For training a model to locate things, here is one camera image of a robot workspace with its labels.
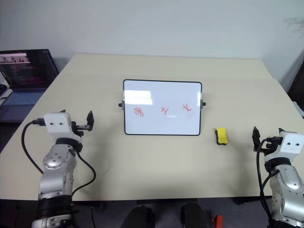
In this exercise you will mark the open blue laptop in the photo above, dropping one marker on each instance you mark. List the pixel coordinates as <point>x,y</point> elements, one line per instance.
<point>23,71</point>

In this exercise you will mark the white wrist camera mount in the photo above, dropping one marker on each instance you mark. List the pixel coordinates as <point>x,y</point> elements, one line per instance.
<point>57,124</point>
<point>291,145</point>

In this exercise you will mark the small black-framed whiteboard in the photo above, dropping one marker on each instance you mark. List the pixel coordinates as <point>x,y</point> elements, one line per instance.
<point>161,99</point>

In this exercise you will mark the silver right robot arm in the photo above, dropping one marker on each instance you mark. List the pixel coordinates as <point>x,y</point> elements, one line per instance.
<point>288,190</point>

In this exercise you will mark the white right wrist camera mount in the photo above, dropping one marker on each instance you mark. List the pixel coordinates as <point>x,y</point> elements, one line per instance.
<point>291,145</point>

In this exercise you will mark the yellow and black eraser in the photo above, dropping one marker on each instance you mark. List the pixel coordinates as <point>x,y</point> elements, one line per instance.
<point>222,135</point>

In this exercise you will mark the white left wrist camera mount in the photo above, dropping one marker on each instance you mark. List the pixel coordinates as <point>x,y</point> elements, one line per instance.
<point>57,124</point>

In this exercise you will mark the small red object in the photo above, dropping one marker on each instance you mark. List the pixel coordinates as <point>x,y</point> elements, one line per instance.
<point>217,221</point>

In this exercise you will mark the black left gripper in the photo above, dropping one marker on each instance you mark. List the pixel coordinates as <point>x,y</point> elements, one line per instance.
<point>80,128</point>

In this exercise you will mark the dark rounded shape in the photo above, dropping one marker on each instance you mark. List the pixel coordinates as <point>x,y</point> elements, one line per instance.
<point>139,217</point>
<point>194,215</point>

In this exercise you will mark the black object beside laptop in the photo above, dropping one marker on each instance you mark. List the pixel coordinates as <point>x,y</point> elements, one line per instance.
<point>2,89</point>

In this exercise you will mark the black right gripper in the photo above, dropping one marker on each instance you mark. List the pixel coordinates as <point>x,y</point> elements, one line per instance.
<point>273,142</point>

